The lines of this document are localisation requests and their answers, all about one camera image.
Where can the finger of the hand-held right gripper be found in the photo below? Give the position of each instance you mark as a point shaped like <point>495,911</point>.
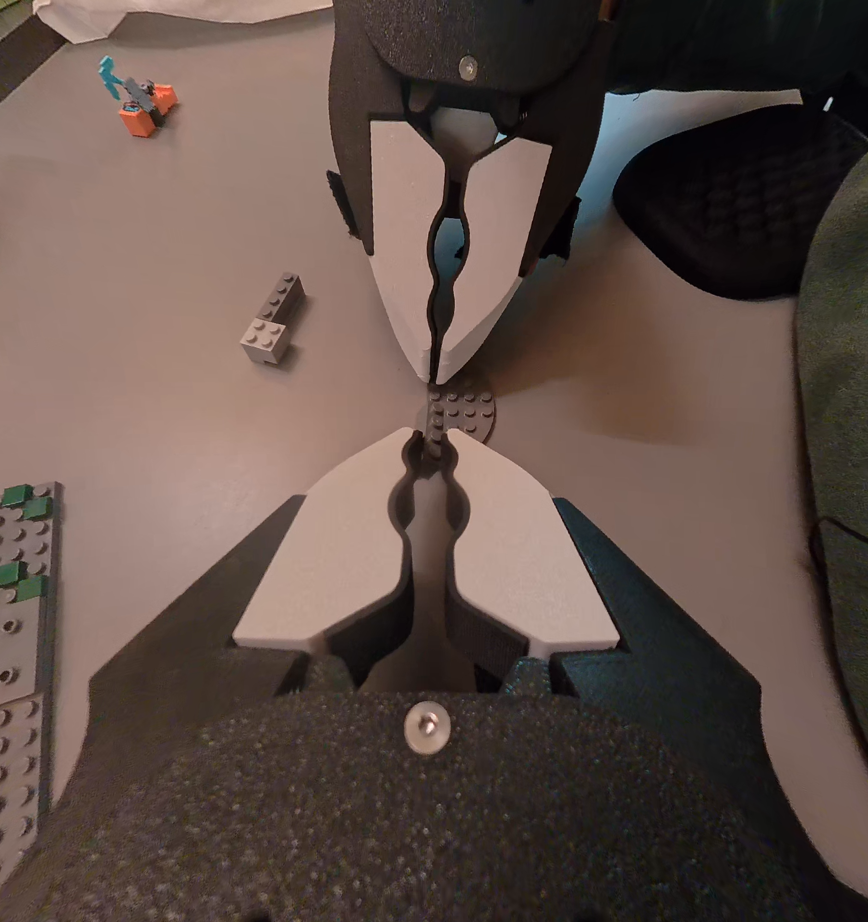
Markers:
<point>401,238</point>
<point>502,230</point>

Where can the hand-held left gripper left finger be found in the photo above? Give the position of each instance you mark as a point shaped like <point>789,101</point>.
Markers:
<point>319,562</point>

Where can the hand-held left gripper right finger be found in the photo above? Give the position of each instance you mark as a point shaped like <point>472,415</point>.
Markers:
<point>527,569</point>

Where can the dark grey round studded plate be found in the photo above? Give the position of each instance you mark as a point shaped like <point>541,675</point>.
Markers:
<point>471,407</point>

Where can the dark grey long toy brick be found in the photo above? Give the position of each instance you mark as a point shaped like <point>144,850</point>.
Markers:
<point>284,294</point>

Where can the light grey square toy brick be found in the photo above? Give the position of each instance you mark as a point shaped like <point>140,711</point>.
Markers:
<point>265,340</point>

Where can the black office chair seat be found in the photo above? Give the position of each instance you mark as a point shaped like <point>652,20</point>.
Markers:
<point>743,209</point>

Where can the white cloth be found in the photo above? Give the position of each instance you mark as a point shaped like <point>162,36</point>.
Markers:
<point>189,18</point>

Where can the green square tile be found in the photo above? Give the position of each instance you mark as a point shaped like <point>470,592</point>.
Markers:
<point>18,495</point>
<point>38,508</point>
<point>33,588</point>
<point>9,574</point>

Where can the orange and grey brick model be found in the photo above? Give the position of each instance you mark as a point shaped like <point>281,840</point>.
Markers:
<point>146,108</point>

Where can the teal toy figure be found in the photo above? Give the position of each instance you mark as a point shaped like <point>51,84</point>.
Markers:
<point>108,76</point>

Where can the grey studded baseplate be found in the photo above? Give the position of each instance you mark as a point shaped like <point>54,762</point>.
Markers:
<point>9,756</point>

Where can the person's green clothing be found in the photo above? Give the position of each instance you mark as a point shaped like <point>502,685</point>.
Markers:
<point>852,360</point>

